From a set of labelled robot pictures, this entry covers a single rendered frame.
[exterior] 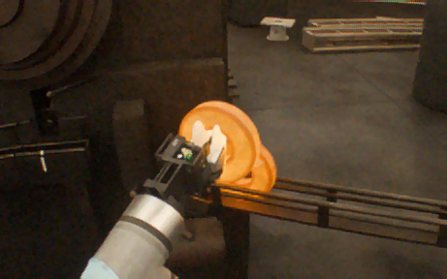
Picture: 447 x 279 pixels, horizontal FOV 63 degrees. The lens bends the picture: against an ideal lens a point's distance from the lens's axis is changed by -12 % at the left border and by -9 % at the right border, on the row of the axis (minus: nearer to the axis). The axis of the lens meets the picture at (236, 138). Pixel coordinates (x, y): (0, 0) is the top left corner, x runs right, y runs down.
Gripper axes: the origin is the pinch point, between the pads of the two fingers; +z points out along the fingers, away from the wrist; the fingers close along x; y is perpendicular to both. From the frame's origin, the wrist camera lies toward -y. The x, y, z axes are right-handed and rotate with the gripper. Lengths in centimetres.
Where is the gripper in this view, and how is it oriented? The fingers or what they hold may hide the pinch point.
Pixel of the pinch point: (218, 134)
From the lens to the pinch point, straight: 74.3
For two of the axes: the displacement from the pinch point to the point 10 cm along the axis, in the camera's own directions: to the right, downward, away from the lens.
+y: -1.1, -7.1, -6.9
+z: 4.0, -6.7, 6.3
